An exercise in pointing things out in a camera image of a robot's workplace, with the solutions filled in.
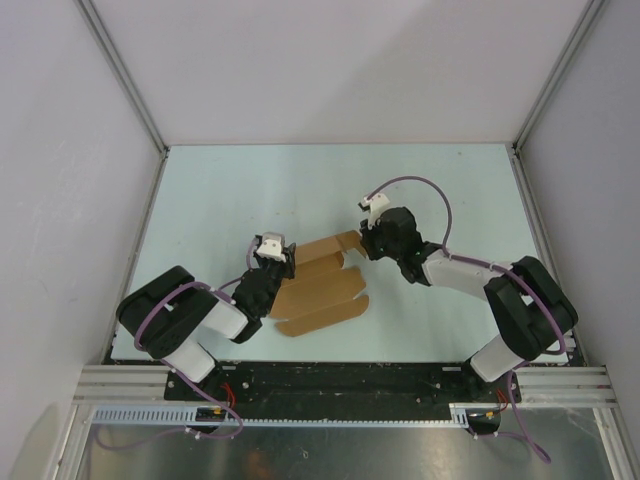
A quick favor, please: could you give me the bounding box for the brown cardboard box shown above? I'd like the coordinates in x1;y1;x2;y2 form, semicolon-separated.
270;230;370;338

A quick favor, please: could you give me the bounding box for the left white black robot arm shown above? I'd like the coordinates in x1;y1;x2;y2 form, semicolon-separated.
116;232;296;400

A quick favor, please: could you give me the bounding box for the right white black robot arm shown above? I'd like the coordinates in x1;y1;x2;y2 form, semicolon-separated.
359;204;578;401

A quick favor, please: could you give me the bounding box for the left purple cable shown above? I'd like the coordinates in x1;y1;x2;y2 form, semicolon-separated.
94;234;264;451

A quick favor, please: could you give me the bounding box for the purple cable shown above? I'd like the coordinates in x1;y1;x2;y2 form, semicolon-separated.
367;175;569;464
94;234;264;451

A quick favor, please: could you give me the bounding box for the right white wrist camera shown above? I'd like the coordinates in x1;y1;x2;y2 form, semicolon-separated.
358;193;391;229

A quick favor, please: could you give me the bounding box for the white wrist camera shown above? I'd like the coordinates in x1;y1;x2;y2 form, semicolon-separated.
255;232;286;262
358;193;391;229

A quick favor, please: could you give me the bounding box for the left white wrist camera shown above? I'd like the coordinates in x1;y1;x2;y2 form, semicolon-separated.
255;232;286;262

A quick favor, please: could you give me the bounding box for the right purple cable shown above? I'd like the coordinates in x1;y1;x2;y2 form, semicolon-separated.
367;175;569;464

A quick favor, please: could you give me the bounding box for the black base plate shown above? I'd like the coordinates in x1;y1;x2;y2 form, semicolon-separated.
163;361;521;422

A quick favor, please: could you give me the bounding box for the perforated cable duct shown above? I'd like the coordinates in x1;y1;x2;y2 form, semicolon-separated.
89;402;511;430

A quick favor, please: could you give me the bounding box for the aluminium frame rail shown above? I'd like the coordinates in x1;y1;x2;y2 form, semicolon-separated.
72;365;618;408

